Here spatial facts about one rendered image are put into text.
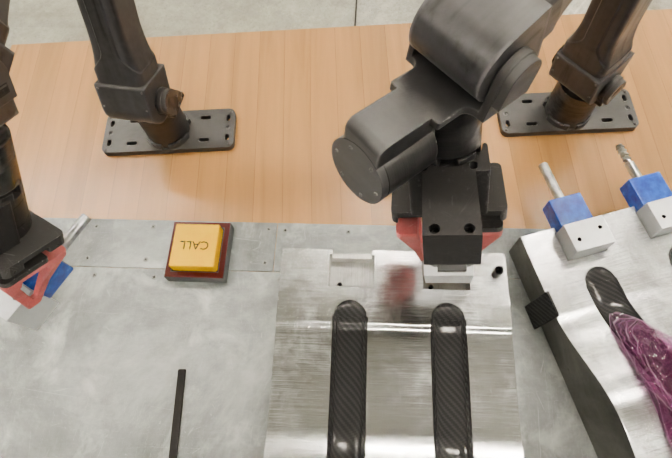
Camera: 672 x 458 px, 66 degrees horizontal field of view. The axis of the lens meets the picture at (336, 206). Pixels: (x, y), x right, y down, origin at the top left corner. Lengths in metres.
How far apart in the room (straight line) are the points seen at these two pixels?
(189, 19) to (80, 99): 1.27
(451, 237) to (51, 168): 0.66
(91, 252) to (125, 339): 0.14
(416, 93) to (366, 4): 1.74
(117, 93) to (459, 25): 0.47
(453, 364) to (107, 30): 0.53
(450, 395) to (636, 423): 0.18
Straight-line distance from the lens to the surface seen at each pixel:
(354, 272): 0.63
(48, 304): 0.66
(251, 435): 0.68
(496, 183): 0.50
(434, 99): 0.39
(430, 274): 0.55
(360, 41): 0.90
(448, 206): 0.40
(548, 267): 0.68
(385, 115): 0.37
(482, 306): 0.61
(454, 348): 0.60
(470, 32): 0.36
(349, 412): 0.59
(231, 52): 0.92
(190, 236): 0.71
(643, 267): 0.73
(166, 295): 0.73
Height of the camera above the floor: 1.46
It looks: 65 degrees down
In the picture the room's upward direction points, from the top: 6 degrees counter-clockwise
